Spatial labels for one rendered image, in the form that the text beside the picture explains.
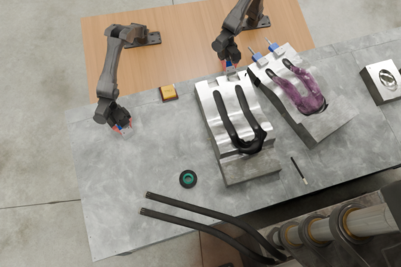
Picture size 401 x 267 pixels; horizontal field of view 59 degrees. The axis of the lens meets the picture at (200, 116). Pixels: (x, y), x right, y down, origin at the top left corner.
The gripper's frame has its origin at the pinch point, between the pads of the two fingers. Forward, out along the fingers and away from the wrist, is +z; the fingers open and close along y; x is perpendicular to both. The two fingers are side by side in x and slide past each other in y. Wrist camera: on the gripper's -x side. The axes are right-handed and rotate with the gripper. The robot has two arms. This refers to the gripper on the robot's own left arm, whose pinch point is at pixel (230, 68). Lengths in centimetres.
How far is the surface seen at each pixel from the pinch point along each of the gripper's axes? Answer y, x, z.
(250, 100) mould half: 2.4, -19.8, 6.8
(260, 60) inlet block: 15.1, -3.2, -2.2
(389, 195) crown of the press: -14, -116, -48
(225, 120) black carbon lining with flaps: -12.1, -24.7, 9.9
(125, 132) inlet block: -57, -16, 8
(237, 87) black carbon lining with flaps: -1.0, -13.1, 2.9
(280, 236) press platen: -11, -80, 23
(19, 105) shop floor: -128, 90, 47
